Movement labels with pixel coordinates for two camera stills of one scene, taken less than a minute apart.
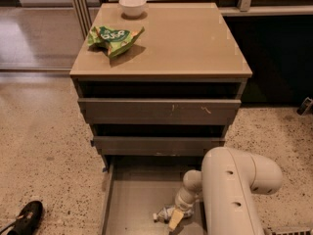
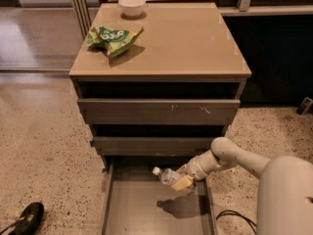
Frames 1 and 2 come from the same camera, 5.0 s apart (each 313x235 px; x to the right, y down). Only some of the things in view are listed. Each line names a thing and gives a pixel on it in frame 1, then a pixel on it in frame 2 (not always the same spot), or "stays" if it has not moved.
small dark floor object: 303,107 stays
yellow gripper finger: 175,219 to 183,182
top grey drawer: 159,111 stays
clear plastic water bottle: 164,213 to 168,176
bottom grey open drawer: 139,186 stays
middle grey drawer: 156,146 stays
